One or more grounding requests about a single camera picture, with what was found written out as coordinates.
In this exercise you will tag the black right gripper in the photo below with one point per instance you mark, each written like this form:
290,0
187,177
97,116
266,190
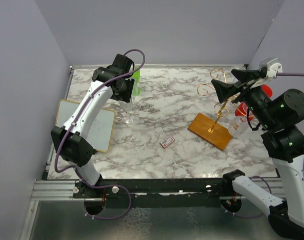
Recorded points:
224,89

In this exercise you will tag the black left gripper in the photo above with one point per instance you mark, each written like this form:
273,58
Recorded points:
125,96

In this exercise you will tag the green plastic wine glass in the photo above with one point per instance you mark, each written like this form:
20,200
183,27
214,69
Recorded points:
136,88

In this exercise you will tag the clear glass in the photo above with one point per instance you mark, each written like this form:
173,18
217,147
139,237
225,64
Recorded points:
238,68
238,125
128,107

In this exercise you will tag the red plastic wine glass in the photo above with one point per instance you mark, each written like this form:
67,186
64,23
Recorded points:
241,110

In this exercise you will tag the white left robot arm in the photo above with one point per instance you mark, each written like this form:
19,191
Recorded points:
70,140

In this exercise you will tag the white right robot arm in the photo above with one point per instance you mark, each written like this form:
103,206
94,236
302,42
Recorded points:
284,143

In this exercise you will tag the yellow-framed whiteboard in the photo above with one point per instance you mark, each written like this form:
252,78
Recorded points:
100,133

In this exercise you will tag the small red white card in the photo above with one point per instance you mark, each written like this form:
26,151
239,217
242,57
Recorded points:
167,141

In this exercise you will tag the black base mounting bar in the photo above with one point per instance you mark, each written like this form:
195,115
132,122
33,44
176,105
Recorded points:
157,193

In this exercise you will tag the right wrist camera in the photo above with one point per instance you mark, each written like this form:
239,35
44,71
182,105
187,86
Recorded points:
273,67

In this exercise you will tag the gold wire glass rack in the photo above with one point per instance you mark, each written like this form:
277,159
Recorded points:
209,129

